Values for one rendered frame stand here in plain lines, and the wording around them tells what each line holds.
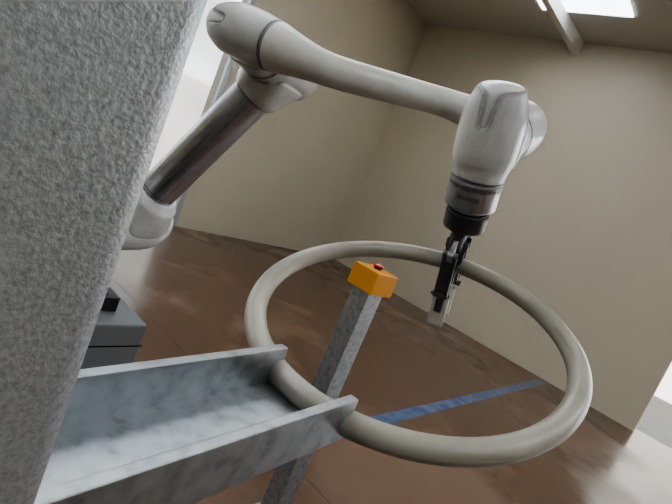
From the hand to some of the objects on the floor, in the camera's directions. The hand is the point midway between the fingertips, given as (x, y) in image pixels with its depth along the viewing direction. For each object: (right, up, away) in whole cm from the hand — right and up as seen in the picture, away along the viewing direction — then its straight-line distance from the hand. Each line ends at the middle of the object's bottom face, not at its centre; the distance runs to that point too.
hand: (441, 304), depth 95 cm
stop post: (-47, -94, +93) cm, 141 cm away
